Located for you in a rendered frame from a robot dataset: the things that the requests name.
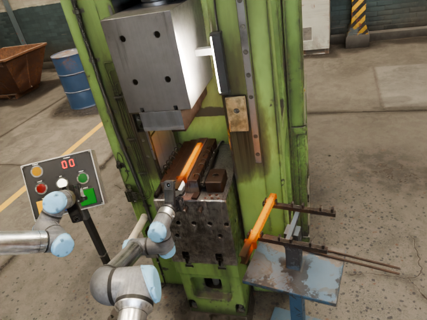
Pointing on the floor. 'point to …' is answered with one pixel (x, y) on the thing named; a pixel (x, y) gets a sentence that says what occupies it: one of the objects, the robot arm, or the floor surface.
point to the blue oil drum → (73, 79)
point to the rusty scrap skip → (20, 69)
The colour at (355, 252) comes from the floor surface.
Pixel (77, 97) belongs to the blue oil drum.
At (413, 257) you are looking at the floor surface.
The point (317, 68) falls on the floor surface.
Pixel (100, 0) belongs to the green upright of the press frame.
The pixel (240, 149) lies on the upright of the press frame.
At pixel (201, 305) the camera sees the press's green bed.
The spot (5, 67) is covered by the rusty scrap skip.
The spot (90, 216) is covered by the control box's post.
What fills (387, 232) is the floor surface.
